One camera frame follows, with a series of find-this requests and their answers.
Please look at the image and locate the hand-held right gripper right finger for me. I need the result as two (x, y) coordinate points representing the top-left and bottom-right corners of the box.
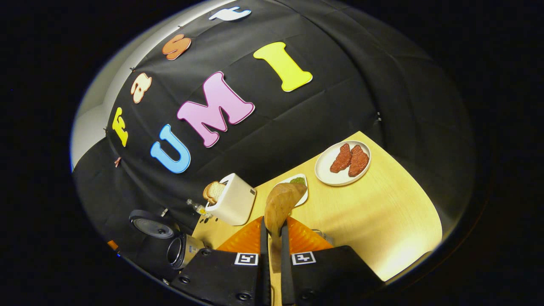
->
(280, 215), (383, 306)

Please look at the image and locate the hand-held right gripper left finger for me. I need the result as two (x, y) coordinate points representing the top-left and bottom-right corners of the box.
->
(170, 216), (272, 306)

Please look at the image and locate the dark blue rice cooker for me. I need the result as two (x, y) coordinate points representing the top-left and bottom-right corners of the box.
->
(128, 208), (205, 281)

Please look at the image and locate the wooden spoon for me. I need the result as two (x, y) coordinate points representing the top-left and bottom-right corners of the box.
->
(264, 181), (308, 273)

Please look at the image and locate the white toaster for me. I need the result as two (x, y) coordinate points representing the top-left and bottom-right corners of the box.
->
(205, 173), (257, 227)

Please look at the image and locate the small glass bottle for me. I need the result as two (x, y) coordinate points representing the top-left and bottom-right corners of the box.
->
(186, 198), (211, 218)

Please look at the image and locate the white divided dish with beans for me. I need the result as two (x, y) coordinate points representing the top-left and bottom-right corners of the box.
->
(276, 173), (309, 208)

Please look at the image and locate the toasted bread slice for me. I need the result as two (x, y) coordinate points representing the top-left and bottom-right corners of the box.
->
(202, 181), (226, 205)

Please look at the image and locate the white round plate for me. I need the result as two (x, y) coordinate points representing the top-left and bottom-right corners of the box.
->
(314, 140), (372, 187)

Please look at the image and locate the black backdrop cloth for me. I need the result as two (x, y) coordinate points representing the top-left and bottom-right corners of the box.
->
(72, 0), (476, 275)

